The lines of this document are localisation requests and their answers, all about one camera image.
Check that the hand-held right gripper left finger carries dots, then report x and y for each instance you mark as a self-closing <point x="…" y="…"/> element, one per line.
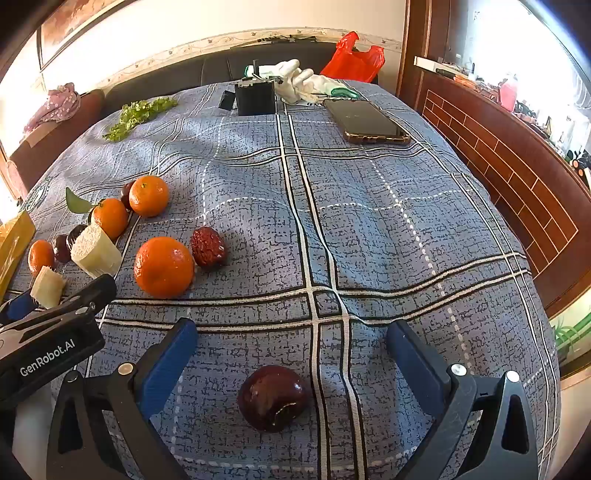
<point x="171" y="360"/>

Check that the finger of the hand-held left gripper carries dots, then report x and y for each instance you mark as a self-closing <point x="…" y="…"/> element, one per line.
<point x="18" y="307"/>
<point x="94" y="290"/>

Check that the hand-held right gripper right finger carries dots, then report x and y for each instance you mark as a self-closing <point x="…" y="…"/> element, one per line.
<point x="415" y="364"/>

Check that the small sugarcane piece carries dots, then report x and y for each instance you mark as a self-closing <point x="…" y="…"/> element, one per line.
<point x="47" y="286"/>

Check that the thick sugarcane piece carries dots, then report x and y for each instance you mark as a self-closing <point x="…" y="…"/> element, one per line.
<point x="96" y="251"/>

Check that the small orange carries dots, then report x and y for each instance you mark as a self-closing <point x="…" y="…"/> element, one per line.
<point x="41" y="257"/>

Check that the yellow-edged white tray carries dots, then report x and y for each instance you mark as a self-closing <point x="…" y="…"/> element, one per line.
<point x="14" y="249"/>

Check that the large orange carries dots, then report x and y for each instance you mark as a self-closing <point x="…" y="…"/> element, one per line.
<point x="164" y="266"/>

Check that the orange with green leaf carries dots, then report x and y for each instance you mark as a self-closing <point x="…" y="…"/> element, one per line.
<point x="110" y="217"/>

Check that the red date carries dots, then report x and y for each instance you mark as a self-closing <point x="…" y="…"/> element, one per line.
<point x="208" y="247"/>

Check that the blue plaid blanket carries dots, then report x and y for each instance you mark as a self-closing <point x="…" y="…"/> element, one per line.
<point x="369" y="230"/>

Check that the brown armchair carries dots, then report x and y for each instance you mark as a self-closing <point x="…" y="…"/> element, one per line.
<point x="55" y="147"/>

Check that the green plant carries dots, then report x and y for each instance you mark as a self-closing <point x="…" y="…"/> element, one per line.
<point x="570" y="337"/>

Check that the green lettuce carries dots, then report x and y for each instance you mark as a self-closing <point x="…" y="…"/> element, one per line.
<point x="138" y="115"/>

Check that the pink floral cloth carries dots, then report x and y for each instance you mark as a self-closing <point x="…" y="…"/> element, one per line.
<point x="55" y="104"/>

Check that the wooden cabinet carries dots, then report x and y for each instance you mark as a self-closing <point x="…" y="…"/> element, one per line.
<point x="485" y="152"/>

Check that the small black block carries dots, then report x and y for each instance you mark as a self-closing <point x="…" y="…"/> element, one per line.
<point x="226" y="100"/>

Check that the dark sofa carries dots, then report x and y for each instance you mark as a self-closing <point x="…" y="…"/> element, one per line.
<point x="184" y="69"/>

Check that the smartphone in brown case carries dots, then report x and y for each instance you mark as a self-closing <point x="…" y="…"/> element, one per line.
<point x="367" y="122"/>

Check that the black box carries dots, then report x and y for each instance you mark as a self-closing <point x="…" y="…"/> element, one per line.
<point x="254" y="97"/>

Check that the white gloves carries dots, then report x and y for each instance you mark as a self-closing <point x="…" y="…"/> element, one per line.
<point x="300" y="81"/>

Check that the red plastic bag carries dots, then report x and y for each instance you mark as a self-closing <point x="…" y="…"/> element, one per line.
<point x="353" y="57"/>

